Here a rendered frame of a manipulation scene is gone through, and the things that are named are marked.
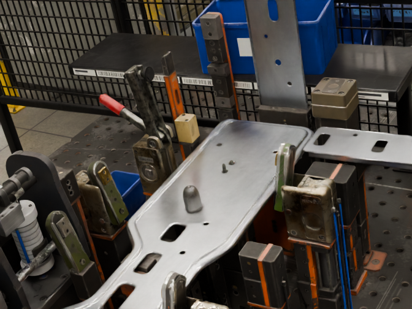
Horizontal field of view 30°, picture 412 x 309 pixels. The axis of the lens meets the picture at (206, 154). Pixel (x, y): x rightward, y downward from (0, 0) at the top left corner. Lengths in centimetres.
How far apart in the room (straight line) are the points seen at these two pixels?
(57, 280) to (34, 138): 273
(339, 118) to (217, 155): 27
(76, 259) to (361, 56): 85
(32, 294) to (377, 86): 83
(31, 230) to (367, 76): 81
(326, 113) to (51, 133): 263
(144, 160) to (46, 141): 248
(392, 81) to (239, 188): 45
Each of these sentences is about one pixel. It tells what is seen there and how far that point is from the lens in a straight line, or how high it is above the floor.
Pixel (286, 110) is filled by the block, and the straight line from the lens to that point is 170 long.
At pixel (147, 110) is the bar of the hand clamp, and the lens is 152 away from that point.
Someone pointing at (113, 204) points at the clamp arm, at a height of 102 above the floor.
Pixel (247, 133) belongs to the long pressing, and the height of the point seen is 100.
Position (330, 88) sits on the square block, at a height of 106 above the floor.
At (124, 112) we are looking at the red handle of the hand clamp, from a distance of 158.
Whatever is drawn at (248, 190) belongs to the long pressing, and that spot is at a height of 100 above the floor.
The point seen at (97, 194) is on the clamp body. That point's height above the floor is 106.
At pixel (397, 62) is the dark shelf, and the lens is 179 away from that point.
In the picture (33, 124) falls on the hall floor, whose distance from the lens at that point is 427.
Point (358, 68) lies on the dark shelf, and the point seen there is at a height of 103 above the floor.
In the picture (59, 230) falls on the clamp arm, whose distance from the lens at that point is 134.
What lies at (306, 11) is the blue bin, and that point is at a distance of 189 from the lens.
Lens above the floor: 181
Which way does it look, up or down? 30 degrees down
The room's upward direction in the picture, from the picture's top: 12 degrees counter-clockwise
